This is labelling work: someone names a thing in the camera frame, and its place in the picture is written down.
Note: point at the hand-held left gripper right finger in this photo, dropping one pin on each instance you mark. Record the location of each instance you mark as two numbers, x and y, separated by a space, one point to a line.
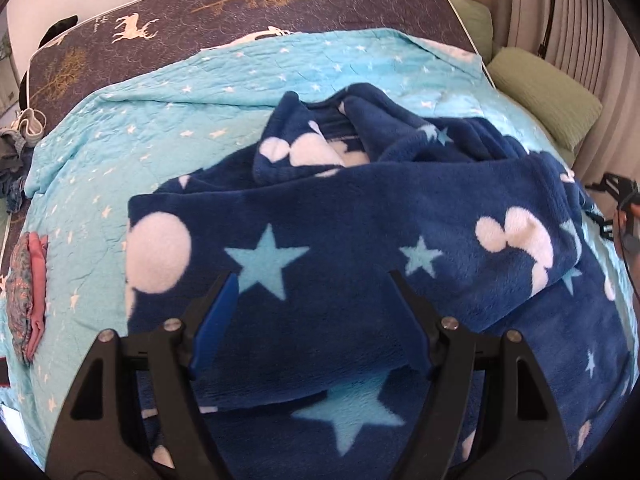
419 345

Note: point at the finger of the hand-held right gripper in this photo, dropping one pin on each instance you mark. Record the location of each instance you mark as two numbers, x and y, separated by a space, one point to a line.
604 225
612 182

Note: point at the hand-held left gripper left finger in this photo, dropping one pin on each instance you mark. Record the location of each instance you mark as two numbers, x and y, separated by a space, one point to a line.
219 327

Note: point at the navy fleece star print garment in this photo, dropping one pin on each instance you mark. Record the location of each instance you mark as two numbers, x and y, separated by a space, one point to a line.
350 240

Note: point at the grey clothes pile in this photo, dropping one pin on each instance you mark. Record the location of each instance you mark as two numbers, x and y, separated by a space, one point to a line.
11 165

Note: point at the large green pillow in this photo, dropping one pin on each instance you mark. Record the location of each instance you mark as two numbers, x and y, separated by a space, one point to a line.
545 95

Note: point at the beige pleated curtain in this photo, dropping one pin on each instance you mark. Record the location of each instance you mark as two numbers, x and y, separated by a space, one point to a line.
590 25

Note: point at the folded pink cloth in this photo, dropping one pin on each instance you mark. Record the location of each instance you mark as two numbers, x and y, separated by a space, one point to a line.
39 290

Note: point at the folded paisley cloth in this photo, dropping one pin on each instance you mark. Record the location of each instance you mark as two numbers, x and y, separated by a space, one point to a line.
20 300

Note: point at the small green pillow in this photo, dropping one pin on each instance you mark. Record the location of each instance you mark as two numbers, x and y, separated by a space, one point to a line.
472 22

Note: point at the light blue star quilt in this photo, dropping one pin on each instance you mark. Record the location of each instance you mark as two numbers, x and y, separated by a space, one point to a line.
150 125

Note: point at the dark deer print mattress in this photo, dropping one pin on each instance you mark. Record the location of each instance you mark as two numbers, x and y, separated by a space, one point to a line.
210 10

